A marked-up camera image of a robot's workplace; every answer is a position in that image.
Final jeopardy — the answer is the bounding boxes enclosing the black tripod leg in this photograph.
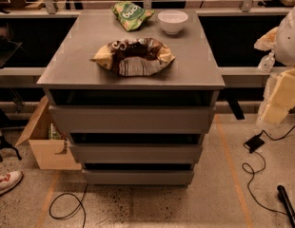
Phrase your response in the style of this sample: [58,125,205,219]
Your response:
[0,129,22,162]

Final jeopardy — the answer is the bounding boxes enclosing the grey drawer cabinet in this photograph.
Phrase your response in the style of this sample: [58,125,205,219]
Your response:
[38,9,225,172]

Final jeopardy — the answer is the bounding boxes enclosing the grey bottom drawer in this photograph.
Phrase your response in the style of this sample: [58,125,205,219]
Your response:
[82,169,194,185]

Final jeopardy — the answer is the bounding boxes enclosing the grey top drawer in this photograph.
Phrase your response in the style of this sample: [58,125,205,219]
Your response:
[49,105,215,134]

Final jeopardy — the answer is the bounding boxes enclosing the white bowl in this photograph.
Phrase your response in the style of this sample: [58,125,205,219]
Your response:
[158,9,188,35]

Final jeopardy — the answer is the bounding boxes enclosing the black cylindrical pole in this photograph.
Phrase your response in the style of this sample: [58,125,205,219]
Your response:
[277,185,295,228]

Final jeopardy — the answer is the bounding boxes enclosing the black floor cable left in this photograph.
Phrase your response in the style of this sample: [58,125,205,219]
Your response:
[48,183,89,228]

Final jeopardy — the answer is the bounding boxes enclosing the white red sneaker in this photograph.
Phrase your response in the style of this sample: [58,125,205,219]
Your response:
[0,171,23,196]

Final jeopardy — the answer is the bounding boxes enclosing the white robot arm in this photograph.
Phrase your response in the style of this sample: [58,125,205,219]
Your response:
[254,6,295,125]

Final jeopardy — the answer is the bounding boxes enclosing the brown crumpled chip bag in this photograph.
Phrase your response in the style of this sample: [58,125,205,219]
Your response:
[91,38,175,77]

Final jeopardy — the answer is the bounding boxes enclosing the grey drawer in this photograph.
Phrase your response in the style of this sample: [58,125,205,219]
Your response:
[49,105,215,134]
[69,143,202,163]
[82,169,194,185]

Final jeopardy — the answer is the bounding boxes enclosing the green snack bag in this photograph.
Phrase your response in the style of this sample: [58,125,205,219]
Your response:
[111,1,155,31]

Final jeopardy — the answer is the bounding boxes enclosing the cardboard box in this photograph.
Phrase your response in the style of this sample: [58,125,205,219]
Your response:
[15,96,81,170]

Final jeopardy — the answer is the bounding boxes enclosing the clear sanitizer pump bottle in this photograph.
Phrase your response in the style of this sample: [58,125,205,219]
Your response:
[258,52,275,73]

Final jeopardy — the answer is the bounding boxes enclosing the black power adapter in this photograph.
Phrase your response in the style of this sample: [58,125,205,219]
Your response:
[245,135,265,153]

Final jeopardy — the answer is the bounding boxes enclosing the grey middle drawer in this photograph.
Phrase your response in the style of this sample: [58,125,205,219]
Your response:
[69,143,202,163]

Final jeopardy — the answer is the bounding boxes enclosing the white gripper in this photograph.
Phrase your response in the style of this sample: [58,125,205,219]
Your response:
[254,28,295,124]

